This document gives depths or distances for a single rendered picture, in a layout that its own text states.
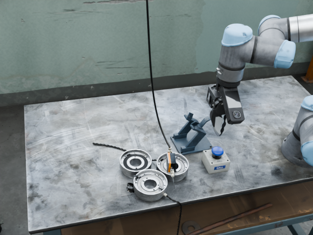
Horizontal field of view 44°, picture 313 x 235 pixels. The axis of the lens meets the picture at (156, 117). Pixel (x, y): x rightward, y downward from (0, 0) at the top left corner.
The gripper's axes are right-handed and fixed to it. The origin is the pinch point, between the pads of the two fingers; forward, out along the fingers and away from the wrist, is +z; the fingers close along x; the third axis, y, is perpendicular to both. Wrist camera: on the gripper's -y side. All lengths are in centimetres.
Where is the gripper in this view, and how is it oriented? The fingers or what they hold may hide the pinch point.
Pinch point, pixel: (220, 134)
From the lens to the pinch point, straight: 125.9
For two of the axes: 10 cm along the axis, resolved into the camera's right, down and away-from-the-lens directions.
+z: -0.6, 7.9, 6.2
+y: -2.5, -6.1, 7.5
